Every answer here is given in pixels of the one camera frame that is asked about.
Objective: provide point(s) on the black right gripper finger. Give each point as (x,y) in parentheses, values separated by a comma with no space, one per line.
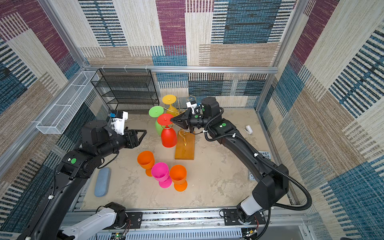
(182,124)
(183,117)

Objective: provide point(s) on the treehouse paperback book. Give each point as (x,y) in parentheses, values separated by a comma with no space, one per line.
(267,155)

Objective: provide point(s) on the red plastic wine glass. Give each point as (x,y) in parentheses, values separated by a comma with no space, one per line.
(168,135)

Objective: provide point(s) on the gold wire wine glass rack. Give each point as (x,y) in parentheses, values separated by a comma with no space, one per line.
(185,148)

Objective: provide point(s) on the black mesh shelf rack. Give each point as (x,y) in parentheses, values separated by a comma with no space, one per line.
(129,90)

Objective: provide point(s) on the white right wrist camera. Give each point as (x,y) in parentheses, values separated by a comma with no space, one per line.
(193,105)

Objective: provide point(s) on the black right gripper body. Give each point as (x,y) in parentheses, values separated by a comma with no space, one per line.
(198,120)

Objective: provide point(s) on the light orange plastic wine glass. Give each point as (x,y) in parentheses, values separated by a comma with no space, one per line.
(146,160)

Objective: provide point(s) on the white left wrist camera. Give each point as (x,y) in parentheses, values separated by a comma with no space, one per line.
(118,119)

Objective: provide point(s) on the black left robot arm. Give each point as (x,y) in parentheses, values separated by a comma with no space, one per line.
(74,170)

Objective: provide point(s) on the white wire wall basket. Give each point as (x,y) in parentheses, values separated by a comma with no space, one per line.
(64,109)

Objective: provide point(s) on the white stapler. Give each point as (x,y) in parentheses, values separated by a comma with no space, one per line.
(248,129)

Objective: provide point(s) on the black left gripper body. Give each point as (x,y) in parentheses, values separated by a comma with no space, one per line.
(129,144)

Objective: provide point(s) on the yellow plastic wine glass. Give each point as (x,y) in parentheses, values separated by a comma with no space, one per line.
(169,100)

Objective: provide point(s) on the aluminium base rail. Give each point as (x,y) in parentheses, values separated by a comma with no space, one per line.
(212,224)

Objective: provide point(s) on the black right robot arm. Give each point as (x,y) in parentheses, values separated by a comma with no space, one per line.
(272,184)

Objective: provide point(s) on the light blue oblong object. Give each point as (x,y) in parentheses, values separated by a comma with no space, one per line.
(102,183)

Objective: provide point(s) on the dark orange plastic wine glass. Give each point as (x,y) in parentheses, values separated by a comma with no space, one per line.
(178,174)

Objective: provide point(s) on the magenta plastic wine glass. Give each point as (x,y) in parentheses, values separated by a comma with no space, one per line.
(160,172)

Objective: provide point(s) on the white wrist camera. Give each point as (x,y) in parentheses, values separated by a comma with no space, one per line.
(193,105)
(118,119)

